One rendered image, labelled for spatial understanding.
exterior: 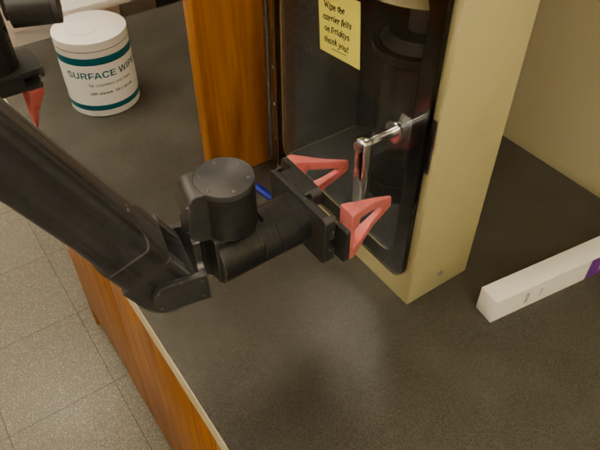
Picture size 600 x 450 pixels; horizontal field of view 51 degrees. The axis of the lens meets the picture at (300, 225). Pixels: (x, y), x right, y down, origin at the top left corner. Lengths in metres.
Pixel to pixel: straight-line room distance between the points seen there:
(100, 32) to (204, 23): 0.33
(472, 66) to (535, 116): 0.53
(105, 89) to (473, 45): 0.74
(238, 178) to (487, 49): 0.27
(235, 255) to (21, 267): 1.78
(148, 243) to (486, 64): 0.37
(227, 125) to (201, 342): 0.35
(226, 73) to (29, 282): 1.50
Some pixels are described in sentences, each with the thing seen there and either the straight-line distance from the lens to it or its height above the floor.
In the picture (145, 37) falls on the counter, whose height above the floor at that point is 0.94.
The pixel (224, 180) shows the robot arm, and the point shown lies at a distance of 0.57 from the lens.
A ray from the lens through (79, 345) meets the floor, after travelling 2.07.
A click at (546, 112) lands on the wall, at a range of 1.15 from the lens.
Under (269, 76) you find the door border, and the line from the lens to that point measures 0.91.
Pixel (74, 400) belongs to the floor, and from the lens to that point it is 1.96.
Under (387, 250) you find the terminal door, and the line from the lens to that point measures 0.81.
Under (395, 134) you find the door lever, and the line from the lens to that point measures 0.69.
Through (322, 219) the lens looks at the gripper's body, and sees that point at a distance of 0.62.
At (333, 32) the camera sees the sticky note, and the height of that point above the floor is 1.27.
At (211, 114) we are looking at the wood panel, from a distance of 0.96.
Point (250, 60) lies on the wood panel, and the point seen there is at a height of 1.14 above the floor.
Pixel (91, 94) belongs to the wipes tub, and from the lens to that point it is 1.20.
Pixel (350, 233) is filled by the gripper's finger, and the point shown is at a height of 1.15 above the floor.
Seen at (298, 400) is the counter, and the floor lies 0.94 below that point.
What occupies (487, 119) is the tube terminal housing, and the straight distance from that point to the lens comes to 0.72.
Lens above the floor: 1.60
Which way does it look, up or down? 44 degrees down
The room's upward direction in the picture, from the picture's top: straight up
